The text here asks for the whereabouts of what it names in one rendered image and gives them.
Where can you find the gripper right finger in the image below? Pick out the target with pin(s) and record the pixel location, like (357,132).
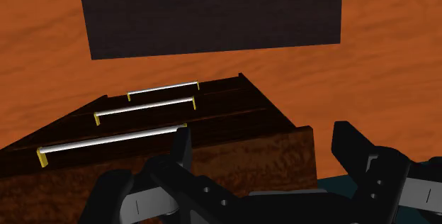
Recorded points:
(376,168)

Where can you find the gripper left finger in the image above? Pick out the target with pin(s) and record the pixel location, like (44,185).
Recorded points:
(172,178)

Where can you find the dark brown chest of drawers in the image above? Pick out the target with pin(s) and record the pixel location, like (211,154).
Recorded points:
(248,161)

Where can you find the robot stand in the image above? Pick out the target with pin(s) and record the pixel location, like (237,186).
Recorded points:
(210,12)

